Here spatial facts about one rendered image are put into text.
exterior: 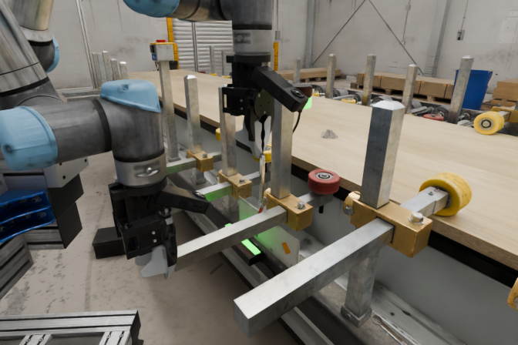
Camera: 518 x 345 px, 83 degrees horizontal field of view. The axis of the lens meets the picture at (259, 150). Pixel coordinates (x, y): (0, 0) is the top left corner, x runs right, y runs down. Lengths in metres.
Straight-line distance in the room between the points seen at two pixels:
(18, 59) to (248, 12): 0.35
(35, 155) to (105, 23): 8.07
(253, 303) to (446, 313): 0.58
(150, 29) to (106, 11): 1.03
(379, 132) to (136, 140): 0.36
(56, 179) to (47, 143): 0.43
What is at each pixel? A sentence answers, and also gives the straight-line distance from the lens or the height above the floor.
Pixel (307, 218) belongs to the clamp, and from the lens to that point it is 0.71.
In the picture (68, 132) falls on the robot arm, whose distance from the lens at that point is 0.42.
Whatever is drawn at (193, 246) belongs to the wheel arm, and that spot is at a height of 0.86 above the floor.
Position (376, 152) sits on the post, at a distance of 0.51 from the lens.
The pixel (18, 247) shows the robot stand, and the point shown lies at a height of 0.76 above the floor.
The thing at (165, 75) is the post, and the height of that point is 1.10.
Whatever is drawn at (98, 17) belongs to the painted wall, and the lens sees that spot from 8.45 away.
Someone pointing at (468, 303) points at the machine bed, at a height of 0.72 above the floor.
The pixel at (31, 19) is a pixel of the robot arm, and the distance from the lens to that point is 0.93.
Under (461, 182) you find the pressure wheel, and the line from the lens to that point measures 0.70.
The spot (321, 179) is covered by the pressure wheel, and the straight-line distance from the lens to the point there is 0.76.
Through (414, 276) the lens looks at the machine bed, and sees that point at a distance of 0.86.
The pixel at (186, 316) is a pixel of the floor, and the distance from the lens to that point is 1.64.
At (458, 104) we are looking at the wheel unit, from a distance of 1.62.
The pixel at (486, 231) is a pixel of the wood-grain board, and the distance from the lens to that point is 0.71.
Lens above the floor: 1.24
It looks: 21 degrees down
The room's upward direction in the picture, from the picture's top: straight up
